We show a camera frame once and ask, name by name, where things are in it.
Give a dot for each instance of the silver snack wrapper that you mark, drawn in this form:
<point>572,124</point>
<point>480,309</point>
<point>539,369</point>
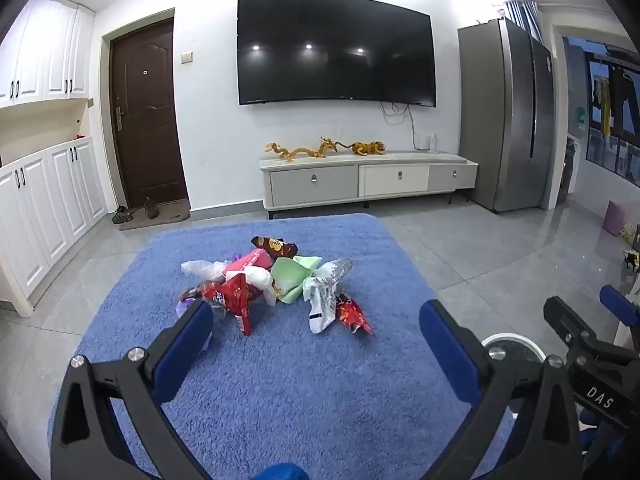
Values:
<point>335,271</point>

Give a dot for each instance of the brown doormat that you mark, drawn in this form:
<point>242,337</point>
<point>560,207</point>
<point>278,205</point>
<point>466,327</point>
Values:
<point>160,221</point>

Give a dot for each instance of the wall light switch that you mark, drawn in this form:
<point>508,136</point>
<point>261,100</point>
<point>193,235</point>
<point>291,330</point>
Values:
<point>186,57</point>

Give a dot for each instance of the blue curtain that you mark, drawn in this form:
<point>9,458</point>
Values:
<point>530,17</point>

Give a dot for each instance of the grey refrigerator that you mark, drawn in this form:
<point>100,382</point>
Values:
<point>500,120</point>

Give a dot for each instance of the large red snack wrapper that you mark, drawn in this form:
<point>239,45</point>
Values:
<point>235,300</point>

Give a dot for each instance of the white grey television console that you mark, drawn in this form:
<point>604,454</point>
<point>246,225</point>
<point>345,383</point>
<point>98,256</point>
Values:
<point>315,182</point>

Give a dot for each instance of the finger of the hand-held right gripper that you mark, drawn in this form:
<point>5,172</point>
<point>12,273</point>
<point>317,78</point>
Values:
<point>565,317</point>
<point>617,305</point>

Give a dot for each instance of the black wall television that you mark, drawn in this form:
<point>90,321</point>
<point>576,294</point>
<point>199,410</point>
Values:
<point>335,50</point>

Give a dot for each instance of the balcony window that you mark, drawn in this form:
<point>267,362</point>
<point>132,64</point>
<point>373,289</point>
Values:
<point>580,85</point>

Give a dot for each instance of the white rimmed trash can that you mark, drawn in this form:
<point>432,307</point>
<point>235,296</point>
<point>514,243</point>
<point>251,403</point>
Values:
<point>520,345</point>

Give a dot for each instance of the white cabinets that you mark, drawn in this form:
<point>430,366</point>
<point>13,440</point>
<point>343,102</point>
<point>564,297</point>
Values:
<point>65,195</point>
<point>45,50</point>

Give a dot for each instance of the dark hanging garment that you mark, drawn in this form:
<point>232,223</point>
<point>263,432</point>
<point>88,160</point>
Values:
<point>622,100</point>

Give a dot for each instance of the white bottle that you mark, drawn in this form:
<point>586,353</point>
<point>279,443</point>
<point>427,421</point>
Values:
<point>433,143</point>

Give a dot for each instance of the dark brown snack wrapper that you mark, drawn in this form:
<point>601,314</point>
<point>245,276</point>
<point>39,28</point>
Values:
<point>277,247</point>

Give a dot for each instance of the small red snack wrapper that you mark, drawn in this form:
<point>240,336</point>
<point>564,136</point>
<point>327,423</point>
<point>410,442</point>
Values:
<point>352,315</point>

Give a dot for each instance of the blue fluffy rug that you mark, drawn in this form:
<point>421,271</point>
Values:
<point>300,385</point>

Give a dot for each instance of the pink snack wrapper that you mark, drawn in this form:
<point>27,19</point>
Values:
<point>247,262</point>

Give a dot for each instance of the purple wrapper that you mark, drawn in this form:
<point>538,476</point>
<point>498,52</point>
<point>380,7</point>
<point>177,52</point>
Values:
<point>181,308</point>

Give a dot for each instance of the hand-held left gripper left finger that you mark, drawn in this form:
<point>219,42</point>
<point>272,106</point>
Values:
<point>185,342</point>

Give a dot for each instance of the white upper cabinets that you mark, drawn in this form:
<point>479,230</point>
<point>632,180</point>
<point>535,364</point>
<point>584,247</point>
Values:
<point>45,50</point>

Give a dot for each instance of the brown shoe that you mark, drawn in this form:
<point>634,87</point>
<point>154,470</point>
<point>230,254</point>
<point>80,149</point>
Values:
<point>150,208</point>
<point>121,215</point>

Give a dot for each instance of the yellow hanging garment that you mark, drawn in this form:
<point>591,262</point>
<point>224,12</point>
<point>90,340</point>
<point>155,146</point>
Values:
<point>605,107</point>

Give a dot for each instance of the white crumpled plastic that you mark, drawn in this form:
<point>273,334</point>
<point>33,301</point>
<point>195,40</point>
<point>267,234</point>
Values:
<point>262,282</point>

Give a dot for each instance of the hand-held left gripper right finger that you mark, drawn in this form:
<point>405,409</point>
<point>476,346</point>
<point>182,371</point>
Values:
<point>450,345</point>

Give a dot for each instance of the dark red striped wrapper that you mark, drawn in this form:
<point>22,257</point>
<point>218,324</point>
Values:
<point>192,292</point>

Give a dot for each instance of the white black printed wrapper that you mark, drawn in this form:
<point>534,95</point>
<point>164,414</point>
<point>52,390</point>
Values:
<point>320,310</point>

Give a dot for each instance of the green wrapper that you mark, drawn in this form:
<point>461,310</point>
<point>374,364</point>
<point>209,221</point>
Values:
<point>292,275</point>

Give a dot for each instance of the purple stool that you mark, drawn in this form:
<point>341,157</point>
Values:
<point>615,216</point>

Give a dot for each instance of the white plastic bag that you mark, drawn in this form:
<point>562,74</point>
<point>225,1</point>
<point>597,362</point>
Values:
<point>202,269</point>

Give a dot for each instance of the white lower cabinets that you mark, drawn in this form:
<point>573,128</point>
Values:
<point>65,195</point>

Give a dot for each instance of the dark brown entrance door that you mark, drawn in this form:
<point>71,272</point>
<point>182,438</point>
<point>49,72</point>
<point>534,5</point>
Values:
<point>145,125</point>

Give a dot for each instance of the person's right hand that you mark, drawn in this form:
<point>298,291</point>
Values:
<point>590,417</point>

